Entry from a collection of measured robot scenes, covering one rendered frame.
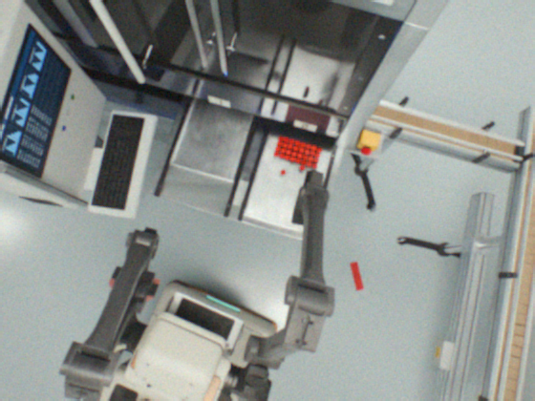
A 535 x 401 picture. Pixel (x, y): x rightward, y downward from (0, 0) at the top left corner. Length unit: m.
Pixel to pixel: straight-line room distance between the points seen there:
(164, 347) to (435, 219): 1.96
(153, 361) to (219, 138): 0.91
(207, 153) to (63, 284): 1.37
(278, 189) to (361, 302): 1.12
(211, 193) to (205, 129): 0.27
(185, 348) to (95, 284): 1.55
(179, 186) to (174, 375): 0.78
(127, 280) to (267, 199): 0.75
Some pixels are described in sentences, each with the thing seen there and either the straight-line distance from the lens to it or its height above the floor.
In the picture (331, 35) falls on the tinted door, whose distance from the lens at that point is 1.13.
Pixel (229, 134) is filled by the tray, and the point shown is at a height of 0.88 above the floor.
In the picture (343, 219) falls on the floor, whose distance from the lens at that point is 2.68.
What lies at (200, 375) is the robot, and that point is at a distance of 1.26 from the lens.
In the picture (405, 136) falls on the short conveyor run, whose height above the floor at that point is 0.93.
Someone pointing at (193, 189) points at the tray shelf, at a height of 0.88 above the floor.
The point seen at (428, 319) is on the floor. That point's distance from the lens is 2.80.
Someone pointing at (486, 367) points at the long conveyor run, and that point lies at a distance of 1.95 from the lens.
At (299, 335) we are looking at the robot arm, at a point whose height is 1.60.
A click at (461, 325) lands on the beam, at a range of 2.28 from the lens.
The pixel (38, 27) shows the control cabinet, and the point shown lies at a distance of 1.54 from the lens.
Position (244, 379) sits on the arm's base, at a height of 1.22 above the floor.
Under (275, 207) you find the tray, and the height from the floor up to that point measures 0.88.
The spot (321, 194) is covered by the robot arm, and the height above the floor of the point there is 1.35.
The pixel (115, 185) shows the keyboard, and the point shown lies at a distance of 1.91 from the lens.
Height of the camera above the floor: 2.62
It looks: 75 degrees down
